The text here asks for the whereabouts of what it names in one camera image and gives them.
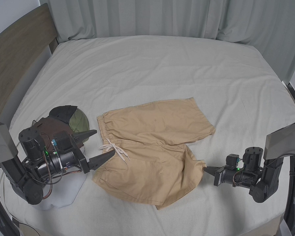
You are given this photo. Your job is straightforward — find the green garment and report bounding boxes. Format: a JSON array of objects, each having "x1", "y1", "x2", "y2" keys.
[{"x1": 69, "y1": 108, "x2": 90, "y2": 139}]

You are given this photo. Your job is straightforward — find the black garment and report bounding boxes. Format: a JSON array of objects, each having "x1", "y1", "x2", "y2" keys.
[{"x1": 50, "y1": 105, "x2": 78, "y2": 125}]

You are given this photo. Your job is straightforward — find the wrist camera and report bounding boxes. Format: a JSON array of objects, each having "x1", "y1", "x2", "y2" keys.
[
  {"x1": 52, "y1": 131, "x2": 75, "y2": 154},
  {"x1": 226, "y1": 154, "x2": 240, "y2": 169}
]

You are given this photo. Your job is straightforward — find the tan shorts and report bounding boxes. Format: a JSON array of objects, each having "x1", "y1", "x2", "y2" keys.
[{"x1": 92, "y1": 97, "x2": 216, "y2": 210}]

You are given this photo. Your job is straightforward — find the brown garment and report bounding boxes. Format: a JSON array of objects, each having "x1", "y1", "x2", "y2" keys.
[{"x1": 31, "y1": 117, "x2": 86, "y2": 149}]

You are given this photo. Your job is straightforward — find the bed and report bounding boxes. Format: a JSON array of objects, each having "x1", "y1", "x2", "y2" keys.
[{"x1": 0, "y1": 3, "x2": 295, "y2": 236}]

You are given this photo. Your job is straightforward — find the white garment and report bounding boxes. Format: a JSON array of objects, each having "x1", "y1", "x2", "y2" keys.
[{"x1": 38, "y1": 148, "x2": 87, "y2": 210}]

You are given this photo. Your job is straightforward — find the pale green curtain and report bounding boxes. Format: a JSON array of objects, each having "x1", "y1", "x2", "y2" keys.
[
  {"x1": 37, "y1": 0, "x2": 220, "y2": 44},
  {"x1": 208, "y1": 0, "x2": 295, "y2": 85}
]

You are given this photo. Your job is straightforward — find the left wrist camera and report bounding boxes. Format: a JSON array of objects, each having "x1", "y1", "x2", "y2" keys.
[{"x1": 52, "y1": 131, "x2": 75, "y2": 154}]

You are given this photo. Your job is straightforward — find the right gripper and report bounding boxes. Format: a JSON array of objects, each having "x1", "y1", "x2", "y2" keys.
[{"x1": 213, "y1": 166, "x2": 244, "y2": 187}]

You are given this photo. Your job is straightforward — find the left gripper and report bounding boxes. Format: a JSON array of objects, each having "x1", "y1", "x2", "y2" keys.
[{"x1": 45, "y1": 130, "x2": 115, "y2": 176}]

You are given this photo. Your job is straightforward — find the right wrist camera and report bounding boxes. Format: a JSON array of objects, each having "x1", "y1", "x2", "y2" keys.
[{"x1": 226, "y1": 154, "x2": 240, "y2": 169}]

